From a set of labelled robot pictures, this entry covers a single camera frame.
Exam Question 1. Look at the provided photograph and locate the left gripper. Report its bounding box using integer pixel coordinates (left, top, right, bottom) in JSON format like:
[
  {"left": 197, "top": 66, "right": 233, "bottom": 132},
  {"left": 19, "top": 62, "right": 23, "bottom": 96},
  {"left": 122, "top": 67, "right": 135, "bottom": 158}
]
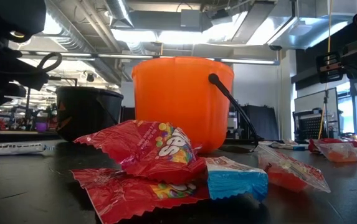
[{"left": 0, "top": 43, "right": 50, "bottom": 134}]

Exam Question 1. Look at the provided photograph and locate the grey whiteboard panel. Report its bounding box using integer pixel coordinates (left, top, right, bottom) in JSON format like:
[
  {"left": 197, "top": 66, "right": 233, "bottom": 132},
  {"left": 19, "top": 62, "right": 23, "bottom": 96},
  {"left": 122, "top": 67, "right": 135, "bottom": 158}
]
[{"left": 293, "top": 88, "right": 338, "bottom": 113}]

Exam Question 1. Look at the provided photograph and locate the black perforated crate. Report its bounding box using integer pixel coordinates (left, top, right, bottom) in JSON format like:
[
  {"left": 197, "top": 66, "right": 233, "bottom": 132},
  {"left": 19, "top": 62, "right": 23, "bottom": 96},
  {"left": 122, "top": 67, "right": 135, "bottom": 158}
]
[{"left": 292, "top": 108, "right": 341, "bottom": 141}]

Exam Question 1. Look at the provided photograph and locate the black fabric panel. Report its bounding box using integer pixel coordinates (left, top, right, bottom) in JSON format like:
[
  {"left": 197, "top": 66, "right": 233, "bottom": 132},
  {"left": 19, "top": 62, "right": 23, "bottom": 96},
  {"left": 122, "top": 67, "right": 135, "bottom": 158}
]
[{"left": 243, "top": 104, "right": 280, "bottom": 141}]

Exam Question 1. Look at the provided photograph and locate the black plastic pumpkin bucket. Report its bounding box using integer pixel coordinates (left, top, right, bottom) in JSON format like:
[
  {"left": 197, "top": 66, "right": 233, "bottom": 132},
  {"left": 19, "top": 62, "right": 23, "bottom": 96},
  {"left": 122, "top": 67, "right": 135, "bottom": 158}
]
[{"left": 55, "top": 86, "right": 125, "bottom": 142}]

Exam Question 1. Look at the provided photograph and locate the long ceiling light bar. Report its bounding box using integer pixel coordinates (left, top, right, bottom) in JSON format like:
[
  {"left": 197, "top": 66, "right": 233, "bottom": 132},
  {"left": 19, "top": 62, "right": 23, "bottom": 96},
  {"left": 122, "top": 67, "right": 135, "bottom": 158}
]
[{"left": 21, "top": 49, "right": 281, "bottom": 66}]

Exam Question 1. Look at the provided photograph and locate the grey electrical box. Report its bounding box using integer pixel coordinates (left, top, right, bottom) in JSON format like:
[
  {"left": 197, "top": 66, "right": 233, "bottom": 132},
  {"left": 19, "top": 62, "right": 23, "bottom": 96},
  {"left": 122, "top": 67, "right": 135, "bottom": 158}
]
[{"left": 180, "top": 9, "right": 202, "bottom": 30}]

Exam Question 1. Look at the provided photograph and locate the orange plastic bucket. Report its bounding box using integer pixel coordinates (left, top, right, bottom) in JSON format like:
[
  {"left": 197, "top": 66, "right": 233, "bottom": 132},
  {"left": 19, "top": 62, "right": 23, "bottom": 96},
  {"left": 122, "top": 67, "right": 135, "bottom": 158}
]
[{"left": 131, "top": 56, "right": 259, "bottom": 154}]

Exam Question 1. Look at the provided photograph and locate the yellow hanging cable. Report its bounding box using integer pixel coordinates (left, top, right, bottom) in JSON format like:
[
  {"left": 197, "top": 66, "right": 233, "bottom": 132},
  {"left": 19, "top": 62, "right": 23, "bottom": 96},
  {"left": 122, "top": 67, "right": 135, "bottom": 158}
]
[{"left": 317, "top": 0, "right": 333, "bottom": 140}]

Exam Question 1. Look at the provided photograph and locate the rectangular silver ventilation duct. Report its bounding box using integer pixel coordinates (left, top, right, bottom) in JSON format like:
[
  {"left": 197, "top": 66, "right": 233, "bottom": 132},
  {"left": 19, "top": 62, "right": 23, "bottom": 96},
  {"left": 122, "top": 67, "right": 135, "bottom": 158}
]
[{"left": 267, "top": 0, "right": 357, "bottom": 50}]

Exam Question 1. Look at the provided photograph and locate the black cable loop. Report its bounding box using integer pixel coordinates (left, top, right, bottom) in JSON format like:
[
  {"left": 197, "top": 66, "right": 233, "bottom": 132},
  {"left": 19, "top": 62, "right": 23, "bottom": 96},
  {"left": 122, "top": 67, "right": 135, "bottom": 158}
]
[{"left": 36, "top": 52, "right": 63, "bottom": 73}]

